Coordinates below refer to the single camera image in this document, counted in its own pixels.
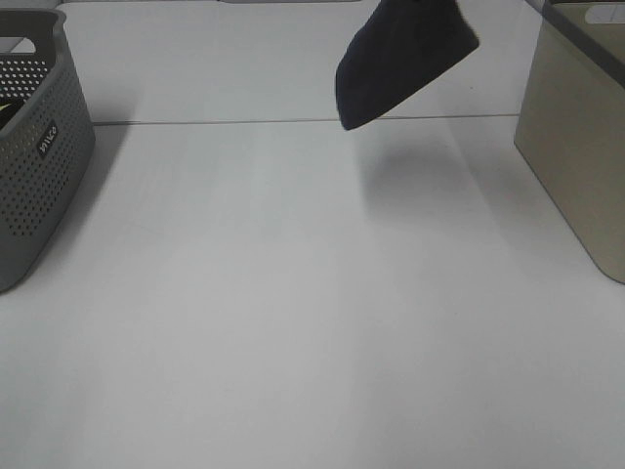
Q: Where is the dark grey towel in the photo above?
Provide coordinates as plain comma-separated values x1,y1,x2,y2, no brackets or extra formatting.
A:
335,0,479,131

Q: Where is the grey perforated plastic basket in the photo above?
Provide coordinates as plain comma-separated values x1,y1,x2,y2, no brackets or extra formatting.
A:
1,8,96,291

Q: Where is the beige plastic storage bin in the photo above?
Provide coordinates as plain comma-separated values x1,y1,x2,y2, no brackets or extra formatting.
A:
515,1,624,282

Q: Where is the black item inside grey basket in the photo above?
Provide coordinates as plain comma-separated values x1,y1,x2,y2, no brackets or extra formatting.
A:
0,100,24,129

